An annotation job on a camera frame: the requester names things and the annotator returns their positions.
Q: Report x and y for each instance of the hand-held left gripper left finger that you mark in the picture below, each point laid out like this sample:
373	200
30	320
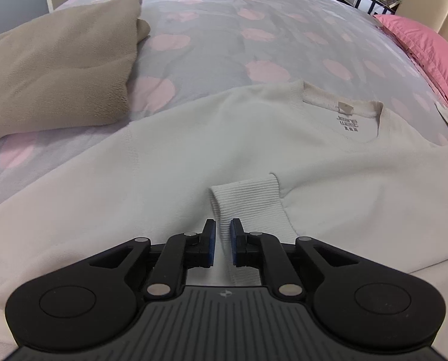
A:
210	244

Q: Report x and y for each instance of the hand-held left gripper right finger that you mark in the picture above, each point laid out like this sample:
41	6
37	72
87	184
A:
234	244

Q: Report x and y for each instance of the white sweatshirt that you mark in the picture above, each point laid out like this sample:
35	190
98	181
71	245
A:
171	165

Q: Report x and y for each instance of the grey pink-dotted bed cover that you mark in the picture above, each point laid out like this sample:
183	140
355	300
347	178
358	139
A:
216	37

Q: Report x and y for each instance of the folded tan garment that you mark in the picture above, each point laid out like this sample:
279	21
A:
58	64

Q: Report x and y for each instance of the pink pillow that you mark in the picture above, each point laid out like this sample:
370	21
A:
427	45

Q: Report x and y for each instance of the beige padded headboard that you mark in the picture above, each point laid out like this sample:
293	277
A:
423	0

